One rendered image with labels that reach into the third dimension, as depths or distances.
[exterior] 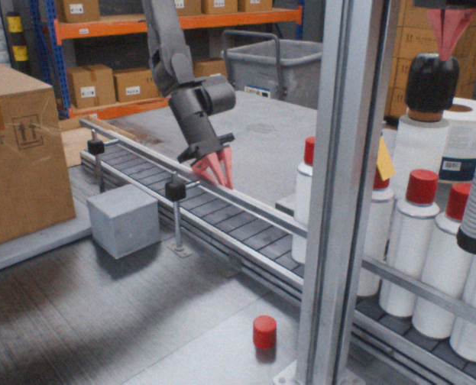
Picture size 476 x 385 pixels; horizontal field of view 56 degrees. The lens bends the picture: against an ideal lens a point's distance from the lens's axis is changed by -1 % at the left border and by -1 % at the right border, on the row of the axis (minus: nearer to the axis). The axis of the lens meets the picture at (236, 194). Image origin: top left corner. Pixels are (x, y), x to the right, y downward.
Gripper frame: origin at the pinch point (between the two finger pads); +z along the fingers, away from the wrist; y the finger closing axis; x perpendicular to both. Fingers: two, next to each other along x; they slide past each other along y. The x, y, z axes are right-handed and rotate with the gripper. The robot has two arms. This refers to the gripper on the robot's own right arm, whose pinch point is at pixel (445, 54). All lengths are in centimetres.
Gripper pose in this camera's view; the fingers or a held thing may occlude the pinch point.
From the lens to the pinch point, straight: 75.9
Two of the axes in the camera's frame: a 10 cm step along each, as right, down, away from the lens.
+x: -7.2, 3.3, -6.1
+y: -6.9, -3.2, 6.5
